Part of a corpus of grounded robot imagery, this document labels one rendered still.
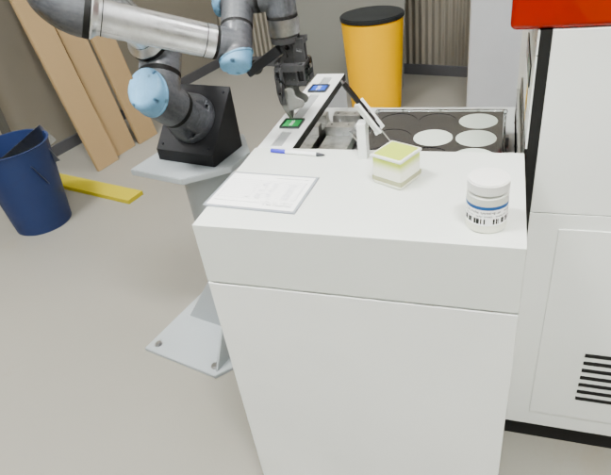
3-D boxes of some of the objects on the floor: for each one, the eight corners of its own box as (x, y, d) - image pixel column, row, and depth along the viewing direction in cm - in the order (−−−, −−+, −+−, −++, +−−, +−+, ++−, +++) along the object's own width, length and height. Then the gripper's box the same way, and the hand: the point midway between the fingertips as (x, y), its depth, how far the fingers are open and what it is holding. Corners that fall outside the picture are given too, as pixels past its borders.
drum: (338, 116, 396) (328, 21, 359) (361, 94, 424) (355, 5, 387) (393, 121, 376) (389, 22, 339) (414, 99, 404) (413, 5, 368)
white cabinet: (498, 303, 218) (517, 107, 172) (488, 545, 144) (519, 316, 99) (341, 286, 238) (322, 108, 192) (264, 493, 164) (201, 282, 118)
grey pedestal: (145, 351, 221) (72, 170, 175) (212, 285, 251) (164, 115, 205) (248, 392, 197) (194, 194, 151) (308, 314, 227) (279, 129, 181)
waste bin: (59, 193, 347) (25, 115, 318) (100, 207, 326) (68, 123, 296) (-7, 230, 318) (-51, 147, 289) (33, 248, 297) (-10, 160, 267)
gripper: (299, 40, 128) (309, 124, 140) (309, 29, 135) (319, 111, 147) (264, 41, 131) (278, 124, 143) (277, 31, 138) (289, 111, 150)
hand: (288, 113), depth 145 cm, fingers closed
